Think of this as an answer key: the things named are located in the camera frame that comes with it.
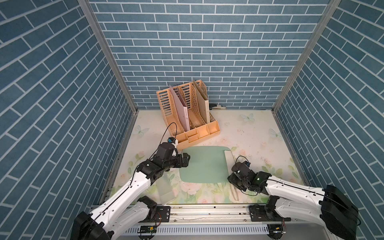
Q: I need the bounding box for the green cutting board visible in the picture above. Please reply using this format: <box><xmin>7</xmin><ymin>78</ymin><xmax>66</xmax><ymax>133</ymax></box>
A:
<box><xmin>180</xmin><ymin>146</ymin><xmax>230</xmax><ymax>184</ymax></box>

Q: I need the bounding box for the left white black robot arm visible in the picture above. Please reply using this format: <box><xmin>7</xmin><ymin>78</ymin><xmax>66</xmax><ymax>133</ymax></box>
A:
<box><xmin>70</xmin><ymin>138</ymin><xmax>191</xmax><ymax>240</ymax></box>

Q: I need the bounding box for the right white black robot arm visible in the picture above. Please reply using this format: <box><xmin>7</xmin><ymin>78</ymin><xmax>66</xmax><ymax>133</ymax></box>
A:
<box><xmin>228</xmin><ymin>161</ymin><xmax>361</xmax><ymax>240</ymax></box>

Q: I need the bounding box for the pink folder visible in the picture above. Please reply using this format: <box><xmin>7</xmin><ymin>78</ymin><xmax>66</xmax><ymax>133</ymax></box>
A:
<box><xmin>169</xmin><ymin>87</ymin><xmax>191</xmax><ymax>132</ymax></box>

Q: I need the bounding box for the peach plastic file organizer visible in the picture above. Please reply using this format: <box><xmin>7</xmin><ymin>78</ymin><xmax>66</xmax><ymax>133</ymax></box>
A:
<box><xmin>157</xmin><ymin>80</ymin><xmax>221</xmax><ymax>151</ymax></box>

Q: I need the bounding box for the beige folder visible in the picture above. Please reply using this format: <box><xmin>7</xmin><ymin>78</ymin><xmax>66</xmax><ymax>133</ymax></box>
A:
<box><xmin>193</xmin><ymin>81</ymin><xmax>211</xmax><ymax>124</ymax></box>

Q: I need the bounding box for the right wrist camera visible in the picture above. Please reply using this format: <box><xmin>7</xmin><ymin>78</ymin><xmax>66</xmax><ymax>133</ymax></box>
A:
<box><xmin>243</xmin><ymin>161</ymin><xmax>251</xmax><ymax>168</ymax></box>

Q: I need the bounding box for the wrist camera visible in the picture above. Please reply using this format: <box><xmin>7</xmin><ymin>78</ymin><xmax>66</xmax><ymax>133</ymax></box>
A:
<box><xmin>167</xmin><ymin>137</ymin><xmax>178</xmax><ymax>148</ymax></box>
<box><xmin>243</xmin><ymin>161</ymin><xmax>251</xmax><ymax>168</ymax></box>

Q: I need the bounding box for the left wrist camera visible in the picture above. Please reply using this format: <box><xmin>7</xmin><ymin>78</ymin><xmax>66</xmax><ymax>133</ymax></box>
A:
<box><xmin>167</xmin><ymin>137</ymin><xmax>178</xmax><ymax>148</ymax></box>

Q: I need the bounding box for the aluminium front rail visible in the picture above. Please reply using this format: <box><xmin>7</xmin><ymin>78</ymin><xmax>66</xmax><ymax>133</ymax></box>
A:
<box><xmin>88</xmin><ymin>203</ymin><xmax>335</xmax><ymax>225</ymax></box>

